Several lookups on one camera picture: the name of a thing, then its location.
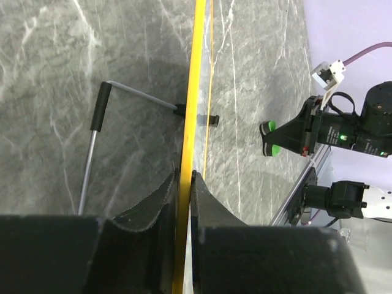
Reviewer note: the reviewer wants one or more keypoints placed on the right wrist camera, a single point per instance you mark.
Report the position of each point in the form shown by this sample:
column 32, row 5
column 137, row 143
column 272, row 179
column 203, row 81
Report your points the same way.
column 329, row 76

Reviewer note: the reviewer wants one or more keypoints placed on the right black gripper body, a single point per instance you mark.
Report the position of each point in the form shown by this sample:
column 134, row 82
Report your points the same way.
column 339, row 129

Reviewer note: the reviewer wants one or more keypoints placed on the yellow framed whiteboard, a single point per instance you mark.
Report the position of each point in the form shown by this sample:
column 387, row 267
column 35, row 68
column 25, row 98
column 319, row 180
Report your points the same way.
column 195, row 139

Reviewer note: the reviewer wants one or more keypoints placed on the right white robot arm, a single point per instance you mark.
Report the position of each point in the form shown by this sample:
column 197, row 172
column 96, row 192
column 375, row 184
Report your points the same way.
column 368, row 132

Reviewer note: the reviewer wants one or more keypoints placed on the wire whiteboard stand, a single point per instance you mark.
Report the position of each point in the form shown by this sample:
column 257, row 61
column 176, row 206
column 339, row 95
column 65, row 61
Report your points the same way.
column 98, row 119

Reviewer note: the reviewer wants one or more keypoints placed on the aluminium right rail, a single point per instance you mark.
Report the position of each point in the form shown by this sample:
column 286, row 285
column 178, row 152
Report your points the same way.
column 317, row 161

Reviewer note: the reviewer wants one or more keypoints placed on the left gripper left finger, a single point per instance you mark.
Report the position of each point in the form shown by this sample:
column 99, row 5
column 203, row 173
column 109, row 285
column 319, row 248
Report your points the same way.
column 132, row 252

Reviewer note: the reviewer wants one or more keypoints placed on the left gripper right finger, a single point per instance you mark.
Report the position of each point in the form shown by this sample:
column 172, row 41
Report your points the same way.
column 229, row 256

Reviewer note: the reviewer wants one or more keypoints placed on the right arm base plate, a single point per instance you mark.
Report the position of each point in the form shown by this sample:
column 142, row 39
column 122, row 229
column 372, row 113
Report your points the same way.
column 296, row 206

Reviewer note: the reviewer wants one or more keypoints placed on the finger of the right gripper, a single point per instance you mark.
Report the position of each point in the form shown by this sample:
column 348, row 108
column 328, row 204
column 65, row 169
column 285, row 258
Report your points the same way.
column 294, row 128
column 293, row 144

